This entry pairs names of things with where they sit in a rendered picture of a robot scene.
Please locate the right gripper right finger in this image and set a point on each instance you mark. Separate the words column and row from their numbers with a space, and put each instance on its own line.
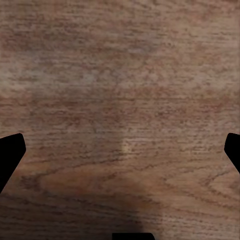
column 232, row 149

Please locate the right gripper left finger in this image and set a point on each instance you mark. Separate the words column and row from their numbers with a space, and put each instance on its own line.
column 12, row 149

